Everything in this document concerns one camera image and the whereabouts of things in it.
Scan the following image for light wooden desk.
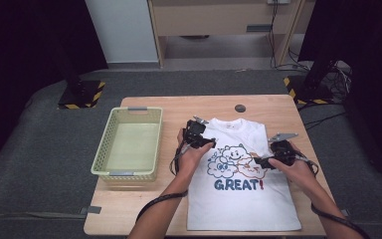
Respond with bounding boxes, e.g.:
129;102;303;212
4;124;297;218
147;0;307;68

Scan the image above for person's left hand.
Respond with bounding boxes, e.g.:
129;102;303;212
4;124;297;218
175;127;216;182

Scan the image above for person's right hand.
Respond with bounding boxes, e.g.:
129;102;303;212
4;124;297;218
267;140;316;194

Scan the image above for pale green plastic basket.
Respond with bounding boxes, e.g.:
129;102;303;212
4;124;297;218
91;106;164;182

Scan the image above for white printed t-shirt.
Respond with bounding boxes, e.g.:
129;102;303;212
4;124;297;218
186;117;303;233

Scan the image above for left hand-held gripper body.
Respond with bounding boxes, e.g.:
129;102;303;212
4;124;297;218
182;116;211;149

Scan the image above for black floor cable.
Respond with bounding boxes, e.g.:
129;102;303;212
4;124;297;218
302;111;348;129

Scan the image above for black stand with striped base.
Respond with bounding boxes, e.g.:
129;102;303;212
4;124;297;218
51;33;106;111
283;59;339;106

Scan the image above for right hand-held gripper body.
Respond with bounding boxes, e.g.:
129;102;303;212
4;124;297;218
267;131;300;167

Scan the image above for black curtain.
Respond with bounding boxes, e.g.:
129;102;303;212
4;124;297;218
297;0;382;182

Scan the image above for tangled cable bundle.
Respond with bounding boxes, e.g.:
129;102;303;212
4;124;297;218
324;60;353;102

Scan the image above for white cabinet panel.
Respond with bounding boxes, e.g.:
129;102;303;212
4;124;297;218
85;0;160;64

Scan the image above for grey drawer handle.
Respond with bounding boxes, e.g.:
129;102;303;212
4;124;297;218
246;24;274;34

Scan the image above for black hanging cables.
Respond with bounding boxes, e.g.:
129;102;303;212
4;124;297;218
268;0;311;73

